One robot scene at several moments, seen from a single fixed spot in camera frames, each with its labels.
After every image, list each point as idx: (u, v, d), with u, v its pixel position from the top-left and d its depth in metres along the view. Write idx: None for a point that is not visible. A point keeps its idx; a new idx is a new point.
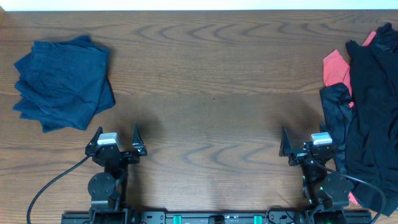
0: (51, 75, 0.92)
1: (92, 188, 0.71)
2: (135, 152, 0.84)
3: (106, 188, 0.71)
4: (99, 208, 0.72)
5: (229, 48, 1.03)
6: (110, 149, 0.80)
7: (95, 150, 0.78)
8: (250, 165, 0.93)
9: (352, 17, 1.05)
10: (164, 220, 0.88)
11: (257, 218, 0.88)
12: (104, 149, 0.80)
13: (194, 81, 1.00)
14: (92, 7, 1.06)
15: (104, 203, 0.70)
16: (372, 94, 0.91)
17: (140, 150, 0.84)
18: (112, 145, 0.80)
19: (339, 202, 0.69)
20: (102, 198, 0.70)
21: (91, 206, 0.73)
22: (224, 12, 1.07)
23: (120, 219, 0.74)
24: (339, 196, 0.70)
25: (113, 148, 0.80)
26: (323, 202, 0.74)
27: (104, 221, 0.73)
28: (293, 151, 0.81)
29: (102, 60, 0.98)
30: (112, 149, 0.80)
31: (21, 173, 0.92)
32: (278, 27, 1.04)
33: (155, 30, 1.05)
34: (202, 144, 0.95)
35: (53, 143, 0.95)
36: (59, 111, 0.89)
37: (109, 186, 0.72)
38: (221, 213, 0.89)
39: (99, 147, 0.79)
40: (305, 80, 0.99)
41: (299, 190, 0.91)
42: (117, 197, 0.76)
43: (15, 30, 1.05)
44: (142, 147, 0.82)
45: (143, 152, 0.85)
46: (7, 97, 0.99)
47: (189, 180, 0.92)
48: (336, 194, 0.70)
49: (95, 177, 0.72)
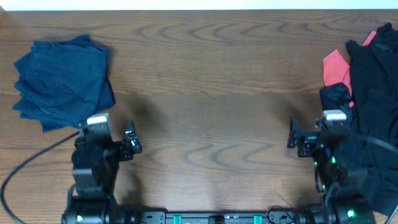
0: (51, 75, 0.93)
1: (77, 158, 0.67)
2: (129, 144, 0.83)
3: (92, 158, 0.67)
4: (83, 181, 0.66)
5: (229, 48, 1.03)
6: (100, 130, 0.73)
7: (84, 129, 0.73)
8: (250, 165, 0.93)
9: (352, 17, 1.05)
10: (164, 220, 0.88)
11: (257, 218, 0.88)
12: (93, 127, 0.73)
13: (194, 81, 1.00)
14: (92, 7, 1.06)
15: (87, 174, 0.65)
16: (371, 94, 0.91)
17: (135, 145, 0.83)
18: (103, 124, 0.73)
19: (357, 172, 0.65)
20: (85, 169, 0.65)
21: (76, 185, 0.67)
22: (224, 12, 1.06)
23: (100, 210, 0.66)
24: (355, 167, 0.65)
25: (102, 127, 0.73)
26: (337, 179, 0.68)
27: (83, 211, 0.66)
28: (304, 133, 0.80)
29: (102, 60, 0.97)
30: (102, 127, 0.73)
31: (20, 173, 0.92)
32: (278, 27, 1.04)
33: (155, 30, 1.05)
34: (202, 143, 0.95)
35: (53, 143, 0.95)
36: (59, 110, 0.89)
37: (96, 156, 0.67)
38: (221, 213, 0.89)
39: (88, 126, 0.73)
40: (305, 80, 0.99)
41: (299, 189, 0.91)
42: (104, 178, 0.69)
43: (14, 30, 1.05)
44: (135, 138, 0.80)
45: (137, 146, 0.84)
46: (7, 96, 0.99)
47: (189, 180, 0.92)
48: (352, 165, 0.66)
49: (81, 149, 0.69)
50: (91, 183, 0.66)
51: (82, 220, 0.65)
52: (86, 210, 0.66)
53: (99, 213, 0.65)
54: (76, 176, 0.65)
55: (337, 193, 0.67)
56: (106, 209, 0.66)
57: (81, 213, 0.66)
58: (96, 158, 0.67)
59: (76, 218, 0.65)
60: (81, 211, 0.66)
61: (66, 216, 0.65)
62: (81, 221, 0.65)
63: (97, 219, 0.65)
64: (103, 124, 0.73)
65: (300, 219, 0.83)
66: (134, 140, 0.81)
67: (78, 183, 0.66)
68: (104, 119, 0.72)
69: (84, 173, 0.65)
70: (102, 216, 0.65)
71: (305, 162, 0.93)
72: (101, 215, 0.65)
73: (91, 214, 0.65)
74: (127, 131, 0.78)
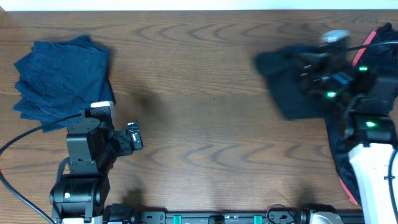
0: (50, 75, 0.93)
1: (73, 125, 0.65)
2: (130, 141, 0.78)
3: (89, 125, 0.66)
4: (76, 148, 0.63)
5: (228, 48, 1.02)
6: (103, 115, 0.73)
7: (84, 112, 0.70)
8: (250, 165, 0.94)
9: (352, 17, 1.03)
10: (164, 219, 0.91)
11: (257, 218, 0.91)
12: (96, 113, 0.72)
13: (194, 81, 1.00)
14: (91, 7, 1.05)
15: (83, 141, 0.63)
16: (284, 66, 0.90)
17: (136, 140, 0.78)
18: (106, 109, 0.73)
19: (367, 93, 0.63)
20: (78, 136, 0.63)
21: (69, 155, 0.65)
22: (224, 12, 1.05)
23: (87, 188, 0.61)
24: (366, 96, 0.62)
25: (106, 113, 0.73)
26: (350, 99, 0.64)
27: (69, 190, 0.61)
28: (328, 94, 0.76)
29: (102, 60, 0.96)
30: (104, 113, 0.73)
31: (21, 173, 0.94)
32: (278, 27, 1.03)
33: (155, 30, 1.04)
34: (202, 144, 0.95)
35: (53, 143, 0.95)
36: (59, 111, 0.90)
37: (93, 126, 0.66)
38: (221, 213, 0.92)
39: (91, 111, 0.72)
40: None
41: (299, 189, 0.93)
42: (96, 151, 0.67)
43: (14, 30, 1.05)
44: (137, 130, 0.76)
45: (140, 144, 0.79)
46: (7, 97, 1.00)
47: (189, 180, 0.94)
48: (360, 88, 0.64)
49: (79, 119, 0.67)
50: (84, 155, 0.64)
51: (69, 198, 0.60)
52: (75, 186, 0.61)
53: (89, 190, 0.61)
54: (69, 145, 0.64)
55: (359, 107, 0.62)
56: (96, 185, 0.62)
57: (67, 190, 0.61)
58: (92, 127, 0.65)
59: (63, 195, 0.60)
60: (68, 188, 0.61)
61: (52, 193, 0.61)
62: (68, 198, 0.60)
63: (86, 196, 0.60)
64: (107, 108, 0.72)
65: (301, 216, 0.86)
66: (135, 134, 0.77)
67: (70, 155, 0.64)
68: (109, 104, 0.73)
69: (77, 140, 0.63)
70: (91, 192, 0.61)
71: (305, 161, 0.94)
72: (90, 191, 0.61)
73: (79, 190, 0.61)
74: (130, 123, 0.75)
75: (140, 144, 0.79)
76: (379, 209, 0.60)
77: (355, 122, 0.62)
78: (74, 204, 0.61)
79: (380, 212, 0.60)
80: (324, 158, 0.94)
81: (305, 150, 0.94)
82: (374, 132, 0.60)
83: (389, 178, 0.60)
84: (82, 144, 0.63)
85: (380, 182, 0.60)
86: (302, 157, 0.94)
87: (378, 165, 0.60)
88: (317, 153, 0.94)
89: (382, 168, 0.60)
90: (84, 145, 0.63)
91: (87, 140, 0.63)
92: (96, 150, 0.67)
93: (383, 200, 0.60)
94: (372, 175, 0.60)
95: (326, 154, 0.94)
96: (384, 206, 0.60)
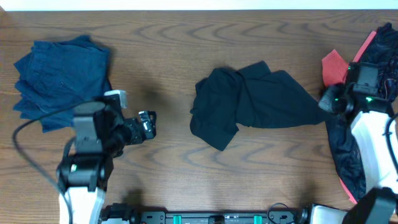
0: (51, 75, 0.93)
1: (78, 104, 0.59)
2: (142, 130, 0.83)
3: (95, 105, 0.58)
4: (80, 126, 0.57)
5: (228, 48, 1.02)
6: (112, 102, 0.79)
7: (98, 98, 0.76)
8: (250, 165, 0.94)
9: (353, 17, 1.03)
10: (164, 220, 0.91)
11: (257, 218, 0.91)
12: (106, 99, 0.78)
13: (194, 81, 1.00)
14: (91, 7, 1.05)
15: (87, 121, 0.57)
16: (219, 87, 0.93)
17: (147, 129, 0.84)
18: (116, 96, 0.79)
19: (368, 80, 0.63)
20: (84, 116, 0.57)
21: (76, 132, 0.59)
22: (224, 12, 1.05)
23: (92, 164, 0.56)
24: (366, 75, 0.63)
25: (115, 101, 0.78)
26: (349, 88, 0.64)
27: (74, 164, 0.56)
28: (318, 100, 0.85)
29: (102, 60, 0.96)
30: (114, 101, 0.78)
31: (21, 173, 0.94)
32: (278, 27, 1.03)
33: (155, 30, 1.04)
34: (202, 144, 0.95)
35: (53, 142, 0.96)
36: (59, 111, 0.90)
37: (99, 106, 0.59)
38: (221, 213, 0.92)
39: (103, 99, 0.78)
40: (305, 80, 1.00)
41: (299, 190, 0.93)
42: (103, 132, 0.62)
43: (14, 30, 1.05)
44: (148, 121, 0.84)
45: (150, 133, 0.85)
46: (7, 96, 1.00)
47: (189, 180, 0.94)
48: (365, 71, 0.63)
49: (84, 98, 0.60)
50: (89, 134, 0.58)
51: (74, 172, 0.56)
52: (81, 162, 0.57)
53: (94, 166, 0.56)
54: (73, 123, 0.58)
55: (356, 88, 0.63)
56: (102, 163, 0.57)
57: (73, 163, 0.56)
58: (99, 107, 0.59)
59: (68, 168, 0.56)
60: (74, 162, 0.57)
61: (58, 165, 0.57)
62: (73, 171, 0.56)
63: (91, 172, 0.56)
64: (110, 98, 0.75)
65: (302, 214, 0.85)
66: (145, 122, 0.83)
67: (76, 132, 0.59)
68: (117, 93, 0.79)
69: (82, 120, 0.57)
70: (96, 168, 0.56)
71: (305, 161, 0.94)
72: (94, 168, 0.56)
73: (84, 166, 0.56)
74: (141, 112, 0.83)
75: (150, 133, 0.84)
76: (377, 165, 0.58)
77: (355, 98, 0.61)
78: (77, 179, 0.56)
79: (384, 163, 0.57)
80: (324, 158, 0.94)
81: (305, 150, 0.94)
82: (374, 104, 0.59)
83: (387, 135, 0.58)
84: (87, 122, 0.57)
85: (377, 140, 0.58)
86: (302, 157, 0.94)
87: (376, 126, 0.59)
88: (317, 153, 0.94)
89: (379, 127, 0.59)
90: (89, 124, 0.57)
91: (94, 121, 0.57)
92: (102, 132, 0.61)
93: (382, 155, 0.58)
94: (370, 137, 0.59)
95: (326, 154, 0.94)
96: (383, 159, 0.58)
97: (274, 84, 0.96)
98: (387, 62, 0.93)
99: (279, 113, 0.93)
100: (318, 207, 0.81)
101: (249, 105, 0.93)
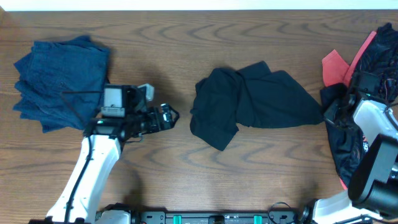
0: (51, 75, 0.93)
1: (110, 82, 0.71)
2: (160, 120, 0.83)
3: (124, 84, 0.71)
4: (109, 98, 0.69)
5: (228, 48, 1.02)
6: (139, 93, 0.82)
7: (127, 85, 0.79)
8: (250, 165, 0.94)
9: (353, 17, 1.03)
10: (164, 220, 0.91)
11: (257, 218, 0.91)
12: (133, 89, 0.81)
13: (194, 81, 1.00)
14: (91, 7, 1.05)
15: (115, 92, 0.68)
16: (219, 85, 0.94)
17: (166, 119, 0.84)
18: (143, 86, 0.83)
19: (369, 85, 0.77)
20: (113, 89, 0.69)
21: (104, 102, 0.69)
22: (224, 12, 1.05)
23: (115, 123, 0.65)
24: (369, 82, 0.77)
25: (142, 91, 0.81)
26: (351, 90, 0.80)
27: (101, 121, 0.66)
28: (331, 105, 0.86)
29: (102, 60, 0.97)
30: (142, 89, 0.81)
31: (21, 173, 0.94)
32: (278, 27, 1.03)
33: (155, 30, 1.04)
34: (202, 144, 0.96)
35: (53, 143, 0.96)
36: (59, 111, 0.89)
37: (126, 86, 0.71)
38: (221, 213, 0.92)
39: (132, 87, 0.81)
40: (305, 80, 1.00)
41: (299, 190, 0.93)
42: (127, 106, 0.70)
43: (14, 30, 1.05)
44: (167, 109, 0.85)
45: (167, 124, 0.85)
46: (7, 97, 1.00)
47: (189, 180, 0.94)
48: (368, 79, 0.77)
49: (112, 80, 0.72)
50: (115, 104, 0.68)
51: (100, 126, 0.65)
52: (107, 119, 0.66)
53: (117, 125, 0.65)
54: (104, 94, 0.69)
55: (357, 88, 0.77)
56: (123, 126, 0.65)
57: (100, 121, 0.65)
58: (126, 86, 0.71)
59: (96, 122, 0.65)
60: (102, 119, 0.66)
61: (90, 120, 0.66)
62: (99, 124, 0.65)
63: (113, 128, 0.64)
64: (144, 89, 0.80)
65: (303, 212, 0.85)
66: (165, 114, 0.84)
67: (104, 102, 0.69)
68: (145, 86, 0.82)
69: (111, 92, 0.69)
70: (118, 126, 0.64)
71: (305, 161, 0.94)
72: (117, 127, 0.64)
73: (108, 124, 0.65)
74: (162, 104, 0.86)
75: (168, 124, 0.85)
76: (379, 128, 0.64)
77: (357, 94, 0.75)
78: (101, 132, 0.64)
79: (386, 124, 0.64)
80: (323, 158, 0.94)
81: (305, 151, 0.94)
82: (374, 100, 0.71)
83: (386, 112, 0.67)
84: (115, 94, 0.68)
85: (379, 114, 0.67)
86: (302, 157, 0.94)
87: (374, 105, 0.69)
88: (317, 154, 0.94)
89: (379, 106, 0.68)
90: (117, 95, 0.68)
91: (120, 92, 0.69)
92: (127, 107, 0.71)
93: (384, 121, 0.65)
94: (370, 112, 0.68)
95: (326, 154, 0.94)
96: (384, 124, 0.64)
97: (274, 85, 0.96)
98: (387, 62, 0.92)
99: (280, 114, 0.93)
100: (321, 200, 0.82)
101: (248, 104, 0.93)
